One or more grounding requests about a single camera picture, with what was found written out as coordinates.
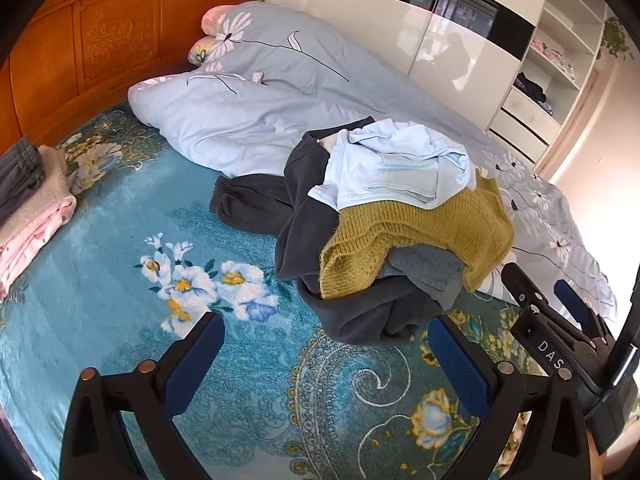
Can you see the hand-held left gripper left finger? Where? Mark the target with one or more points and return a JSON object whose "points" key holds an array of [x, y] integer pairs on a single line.
{"points": [[195, 360]]}

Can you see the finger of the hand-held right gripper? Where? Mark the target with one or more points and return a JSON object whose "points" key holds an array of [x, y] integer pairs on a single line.
{"points": [[530, 305], [572, 302]]}

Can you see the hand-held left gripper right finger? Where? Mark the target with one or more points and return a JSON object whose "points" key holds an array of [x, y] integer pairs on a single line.
{"points": [[460, 365]]}

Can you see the light blue shirt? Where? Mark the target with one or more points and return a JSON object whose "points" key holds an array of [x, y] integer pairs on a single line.
{"points": [[395, 165]]}

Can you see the dark clothes pile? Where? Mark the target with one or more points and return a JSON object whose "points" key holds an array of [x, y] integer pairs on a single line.
{"points": [[532, 90]]}

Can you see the pink clothes pile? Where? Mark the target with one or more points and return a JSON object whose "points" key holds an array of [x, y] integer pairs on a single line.
{"points": [[552, 57]]}

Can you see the grey cloth garment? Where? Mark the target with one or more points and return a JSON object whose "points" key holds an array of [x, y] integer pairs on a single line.
{"points": [[425, 275]]}

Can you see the mustard knitted sweater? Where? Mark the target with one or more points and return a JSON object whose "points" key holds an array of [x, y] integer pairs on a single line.
{"points": [[450, 230]]}

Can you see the teal floral blanket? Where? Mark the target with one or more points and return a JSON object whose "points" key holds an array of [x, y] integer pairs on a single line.
{"points": [[150, 240]]}

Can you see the charcoal fleece garment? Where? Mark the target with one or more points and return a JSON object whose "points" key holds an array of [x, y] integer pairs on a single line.
{"points": [[310, 240]]}

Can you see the dark grey sweatpants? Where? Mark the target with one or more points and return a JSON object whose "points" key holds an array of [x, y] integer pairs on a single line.
{"points": [[250, 200]]}

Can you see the folded pink garment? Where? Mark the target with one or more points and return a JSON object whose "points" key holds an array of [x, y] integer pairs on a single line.
{"points": [[35, 240]]}

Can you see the folded beige sweater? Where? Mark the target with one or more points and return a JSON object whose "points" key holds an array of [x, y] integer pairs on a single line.
{"points": [[47, 185]]}

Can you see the folded grey pants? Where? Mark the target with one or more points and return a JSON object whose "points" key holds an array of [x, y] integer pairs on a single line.
{"points": [[20, 175]]}

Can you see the blue-grey floral duvet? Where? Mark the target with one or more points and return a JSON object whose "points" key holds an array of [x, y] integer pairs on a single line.
{"points": [[280, 90]]}

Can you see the pink floral pillow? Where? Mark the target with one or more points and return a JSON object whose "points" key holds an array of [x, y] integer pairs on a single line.
{"points": [[202, 51], [214, 19]]}

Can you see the glossy white wardrobe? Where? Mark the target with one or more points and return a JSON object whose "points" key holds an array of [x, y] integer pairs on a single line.
{"points": [[380, 30]]}

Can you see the wooden carved headboard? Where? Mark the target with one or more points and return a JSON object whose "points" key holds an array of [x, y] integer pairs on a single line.
{"points": [[100, 40]]}

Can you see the wooden door frame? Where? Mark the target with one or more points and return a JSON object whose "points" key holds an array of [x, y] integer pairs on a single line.
{"points": [[580, 120]]}

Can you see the green flower wall sticker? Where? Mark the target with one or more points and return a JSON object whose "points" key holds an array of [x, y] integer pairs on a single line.
{"points": [[615, 37]]}

